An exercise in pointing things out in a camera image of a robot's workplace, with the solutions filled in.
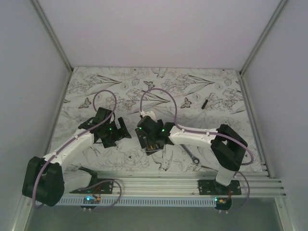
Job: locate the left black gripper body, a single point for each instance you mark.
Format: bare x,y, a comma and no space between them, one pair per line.
110,135

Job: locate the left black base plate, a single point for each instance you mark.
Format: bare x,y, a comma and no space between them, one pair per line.
99,186

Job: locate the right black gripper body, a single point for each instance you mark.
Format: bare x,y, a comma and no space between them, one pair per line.
140,135

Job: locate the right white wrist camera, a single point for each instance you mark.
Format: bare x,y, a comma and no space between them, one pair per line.
151,114

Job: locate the black fuse box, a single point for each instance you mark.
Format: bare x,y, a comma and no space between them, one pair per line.
149,150

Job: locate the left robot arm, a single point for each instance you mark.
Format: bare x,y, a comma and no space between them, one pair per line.
46,179

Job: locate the aluminium rail frame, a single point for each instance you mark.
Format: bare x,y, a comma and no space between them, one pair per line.
186,183

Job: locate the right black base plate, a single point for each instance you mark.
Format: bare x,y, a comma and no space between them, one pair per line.
211,187

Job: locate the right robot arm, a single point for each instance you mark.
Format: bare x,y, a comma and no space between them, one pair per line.
228,147

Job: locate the floral patterned mat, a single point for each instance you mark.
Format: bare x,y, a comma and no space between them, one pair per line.
169,93

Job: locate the grey slotted cable duct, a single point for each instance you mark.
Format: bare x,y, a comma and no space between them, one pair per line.
140,201

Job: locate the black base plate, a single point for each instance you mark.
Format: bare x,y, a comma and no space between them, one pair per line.
99,186
211,187

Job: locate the silver ratchet wrench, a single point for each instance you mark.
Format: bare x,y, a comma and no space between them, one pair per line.
194,159

